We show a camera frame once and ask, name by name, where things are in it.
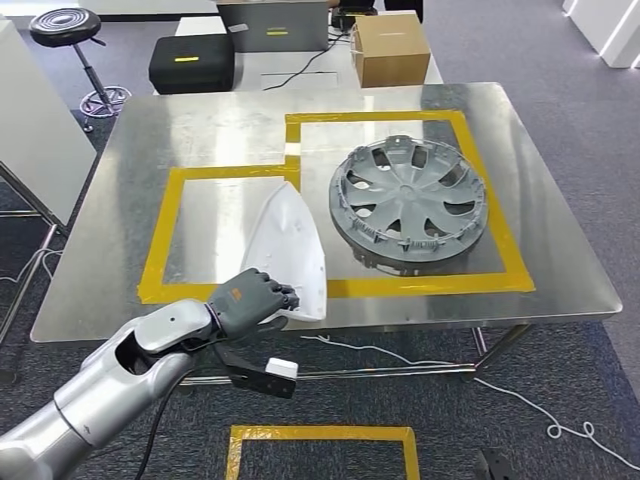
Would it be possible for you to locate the white floor cable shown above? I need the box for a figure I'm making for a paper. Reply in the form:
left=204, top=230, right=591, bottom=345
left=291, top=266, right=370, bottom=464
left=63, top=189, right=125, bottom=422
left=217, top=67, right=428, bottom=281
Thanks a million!
left=300, top=334, right=640, bottom=472
left=0, top=248, right=63, bottom=286

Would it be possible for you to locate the white plastic shell part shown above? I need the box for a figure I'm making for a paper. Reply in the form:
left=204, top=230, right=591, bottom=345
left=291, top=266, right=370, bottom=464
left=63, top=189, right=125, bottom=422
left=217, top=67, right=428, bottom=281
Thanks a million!
left=239, top=180, right=328, bottom=324

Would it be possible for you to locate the black desk cable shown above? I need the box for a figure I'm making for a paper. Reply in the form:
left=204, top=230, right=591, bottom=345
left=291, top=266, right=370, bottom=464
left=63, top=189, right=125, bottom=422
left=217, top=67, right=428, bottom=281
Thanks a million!
left=262, top=29, right=353, bottom=92

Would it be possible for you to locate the black desk device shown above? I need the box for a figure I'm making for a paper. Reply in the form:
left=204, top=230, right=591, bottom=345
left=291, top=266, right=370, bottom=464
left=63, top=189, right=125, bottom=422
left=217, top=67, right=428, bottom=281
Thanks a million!
left=331, top=5, right=380, bottom=33

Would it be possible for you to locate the brown cardboard box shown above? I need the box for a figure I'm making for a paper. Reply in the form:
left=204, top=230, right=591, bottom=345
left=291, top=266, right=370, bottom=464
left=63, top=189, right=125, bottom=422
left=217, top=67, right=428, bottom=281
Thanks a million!
left=349, top=13, right=432, bottom=89

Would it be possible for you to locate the grey wheel hubcap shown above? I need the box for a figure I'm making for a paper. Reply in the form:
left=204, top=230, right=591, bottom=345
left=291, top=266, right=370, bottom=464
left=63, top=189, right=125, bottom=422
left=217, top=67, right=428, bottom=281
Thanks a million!
left=328, top=134, right=490, bottom=273

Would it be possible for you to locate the steel workbench table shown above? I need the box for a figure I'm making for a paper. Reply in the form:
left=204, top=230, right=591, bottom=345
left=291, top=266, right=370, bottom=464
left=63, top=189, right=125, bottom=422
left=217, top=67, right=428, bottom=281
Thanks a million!
left=29, top=81, right=623, bottom=386

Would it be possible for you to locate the yellow floor tape square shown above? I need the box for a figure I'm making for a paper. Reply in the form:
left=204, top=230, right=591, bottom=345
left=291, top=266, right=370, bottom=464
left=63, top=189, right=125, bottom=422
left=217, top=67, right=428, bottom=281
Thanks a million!
left=225, top=425, right=421, bottom=480

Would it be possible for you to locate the person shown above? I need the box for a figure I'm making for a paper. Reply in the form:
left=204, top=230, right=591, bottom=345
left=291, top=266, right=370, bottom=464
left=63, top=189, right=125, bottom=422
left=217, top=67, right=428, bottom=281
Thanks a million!
left=383, top=0, right=425, bottom=24

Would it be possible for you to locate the steel side table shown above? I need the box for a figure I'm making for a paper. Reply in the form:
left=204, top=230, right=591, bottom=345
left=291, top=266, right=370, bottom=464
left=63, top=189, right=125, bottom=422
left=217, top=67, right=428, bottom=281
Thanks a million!
left=0, top=162, right=71, bottom=349

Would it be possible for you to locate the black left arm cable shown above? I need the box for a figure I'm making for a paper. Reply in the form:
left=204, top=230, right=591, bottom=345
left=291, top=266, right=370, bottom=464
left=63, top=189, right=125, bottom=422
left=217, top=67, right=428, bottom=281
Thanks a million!
left=134, top=370, right=191, bottom=480

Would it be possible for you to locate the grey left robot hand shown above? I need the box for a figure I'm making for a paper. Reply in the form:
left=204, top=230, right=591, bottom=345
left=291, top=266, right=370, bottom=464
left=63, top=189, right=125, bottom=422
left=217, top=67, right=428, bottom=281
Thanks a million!
left=207, top=268, right=301, bottom=342

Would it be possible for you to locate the grey laptop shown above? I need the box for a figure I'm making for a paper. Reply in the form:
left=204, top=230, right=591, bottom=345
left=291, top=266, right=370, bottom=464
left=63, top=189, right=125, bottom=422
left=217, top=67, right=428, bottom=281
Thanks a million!
left=216, top=0, right=331, bottom=54

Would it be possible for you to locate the black carry case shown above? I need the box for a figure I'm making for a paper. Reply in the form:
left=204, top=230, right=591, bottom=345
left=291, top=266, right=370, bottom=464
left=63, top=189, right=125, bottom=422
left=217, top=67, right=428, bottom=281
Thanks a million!
left=148, top=33, right=236, bottom=96

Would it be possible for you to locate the white platform block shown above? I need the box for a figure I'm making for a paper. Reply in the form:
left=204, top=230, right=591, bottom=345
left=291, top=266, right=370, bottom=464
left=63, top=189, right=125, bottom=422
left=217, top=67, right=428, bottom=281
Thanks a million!
left=562, top=0, right=640, bottom=70

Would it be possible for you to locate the black round stool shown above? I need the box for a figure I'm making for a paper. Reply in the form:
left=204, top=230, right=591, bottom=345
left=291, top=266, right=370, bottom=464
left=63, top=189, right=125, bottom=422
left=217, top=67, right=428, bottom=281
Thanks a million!
left=28, top=7, right=133, bottom=134

